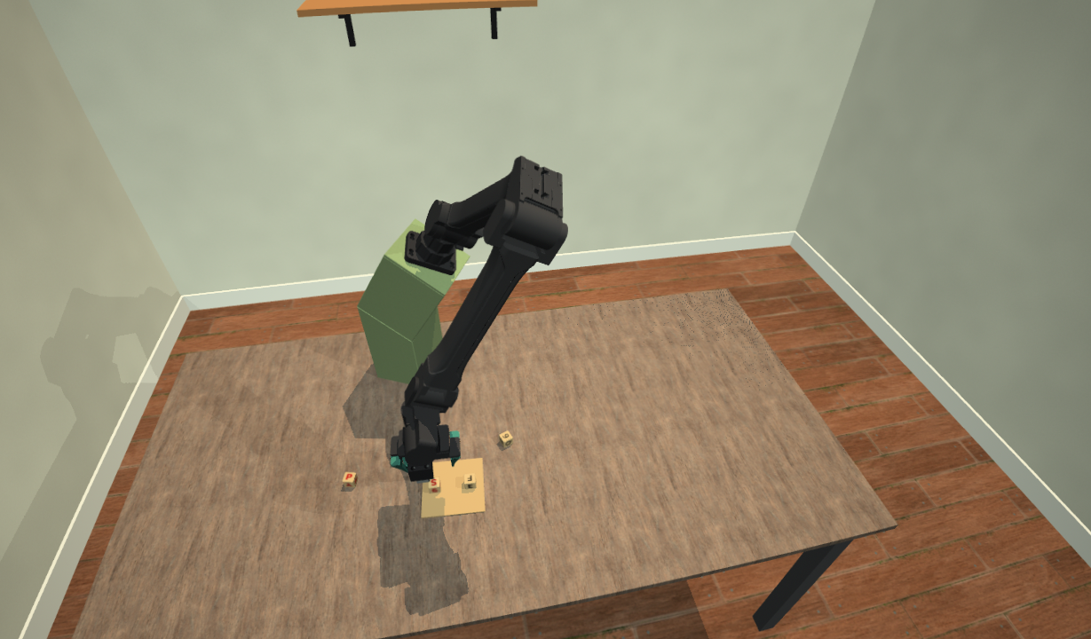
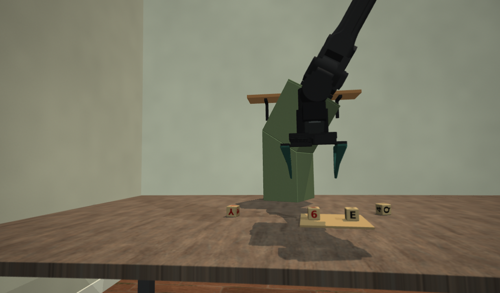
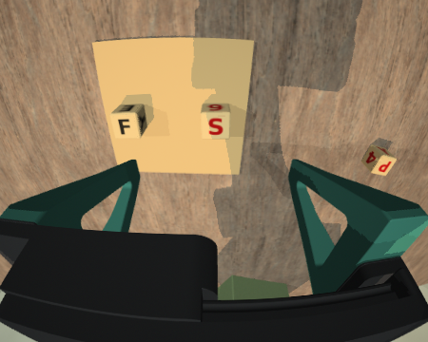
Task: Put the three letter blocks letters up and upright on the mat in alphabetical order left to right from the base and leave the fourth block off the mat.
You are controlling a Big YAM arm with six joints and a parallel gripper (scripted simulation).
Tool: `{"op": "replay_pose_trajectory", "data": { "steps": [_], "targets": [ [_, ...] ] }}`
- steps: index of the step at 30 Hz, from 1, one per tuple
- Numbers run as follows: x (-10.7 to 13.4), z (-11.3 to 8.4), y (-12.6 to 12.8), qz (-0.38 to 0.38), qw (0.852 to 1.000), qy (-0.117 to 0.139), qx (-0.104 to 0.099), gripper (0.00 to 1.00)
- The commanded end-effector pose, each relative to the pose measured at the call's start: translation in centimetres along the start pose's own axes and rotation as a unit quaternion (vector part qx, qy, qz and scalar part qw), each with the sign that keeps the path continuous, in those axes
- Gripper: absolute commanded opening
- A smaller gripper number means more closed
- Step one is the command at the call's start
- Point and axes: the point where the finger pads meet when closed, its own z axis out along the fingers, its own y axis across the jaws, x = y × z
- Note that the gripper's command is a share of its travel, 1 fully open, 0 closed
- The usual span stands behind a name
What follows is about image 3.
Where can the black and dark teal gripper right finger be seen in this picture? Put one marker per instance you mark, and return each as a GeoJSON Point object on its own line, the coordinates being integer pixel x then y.
{"type": "Point", "coordinates": [379, 225]}

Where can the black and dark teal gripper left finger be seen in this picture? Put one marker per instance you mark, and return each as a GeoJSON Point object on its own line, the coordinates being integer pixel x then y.
{"type": "Point", "coordinates": [65, 206]}

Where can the light orange mat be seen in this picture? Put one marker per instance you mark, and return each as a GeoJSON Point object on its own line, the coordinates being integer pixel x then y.
{"type": "Point", "coordinates": [173, 77]}

